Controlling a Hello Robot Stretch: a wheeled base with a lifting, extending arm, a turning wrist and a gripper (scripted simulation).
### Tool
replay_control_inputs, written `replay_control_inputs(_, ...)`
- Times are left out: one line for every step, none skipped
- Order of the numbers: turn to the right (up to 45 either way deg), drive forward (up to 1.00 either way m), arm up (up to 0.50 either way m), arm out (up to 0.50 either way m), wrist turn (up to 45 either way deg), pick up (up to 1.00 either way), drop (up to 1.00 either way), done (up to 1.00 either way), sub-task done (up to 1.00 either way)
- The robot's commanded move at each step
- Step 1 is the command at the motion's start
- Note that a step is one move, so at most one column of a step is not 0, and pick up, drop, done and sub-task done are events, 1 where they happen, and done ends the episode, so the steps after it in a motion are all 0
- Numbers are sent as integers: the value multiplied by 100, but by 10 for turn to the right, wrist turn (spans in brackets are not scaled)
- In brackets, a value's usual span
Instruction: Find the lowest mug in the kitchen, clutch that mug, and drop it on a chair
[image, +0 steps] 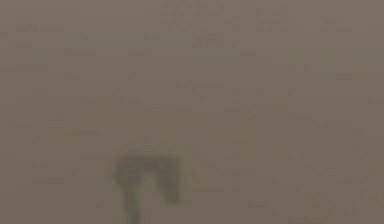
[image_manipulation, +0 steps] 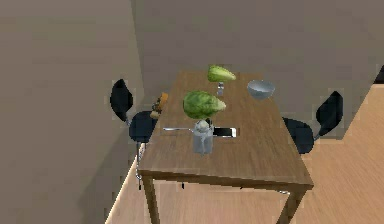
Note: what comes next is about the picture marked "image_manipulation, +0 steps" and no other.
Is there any black chair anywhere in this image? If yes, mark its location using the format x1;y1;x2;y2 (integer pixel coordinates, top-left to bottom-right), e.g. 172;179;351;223
281;90;345;155
109;78;159;191

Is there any brown wooden table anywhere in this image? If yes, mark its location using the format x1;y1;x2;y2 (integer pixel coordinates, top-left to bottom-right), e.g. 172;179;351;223
137;69;315;224

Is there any large green lettuce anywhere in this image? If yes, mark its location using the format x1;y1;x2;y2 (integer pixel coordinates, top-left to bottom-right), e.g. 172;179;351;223
182;90;227;121

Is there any grey pepper shaker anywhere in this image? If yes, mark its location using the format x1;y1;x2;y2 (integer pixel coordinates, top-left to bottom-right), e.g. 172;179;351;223
192;119;215;156

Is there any black object at wall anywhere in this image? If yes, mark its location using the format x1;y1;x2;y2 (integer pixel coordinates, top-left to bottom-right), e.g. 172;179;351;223
373;64;384;85

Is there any black mobile phone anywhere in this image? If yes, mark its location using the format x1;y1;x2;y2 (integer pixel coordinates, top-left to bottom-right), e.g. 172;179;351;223
212;126;238;139

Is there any grey bowl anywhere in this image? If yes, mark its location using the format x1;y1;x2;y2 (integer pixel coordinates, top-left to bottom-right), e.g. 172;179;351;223
246;79;276;100

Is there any small green lettuce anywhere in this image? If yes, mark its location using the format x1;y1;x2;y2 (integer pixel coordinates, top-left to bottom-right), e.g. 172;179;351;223
207;64;237;83

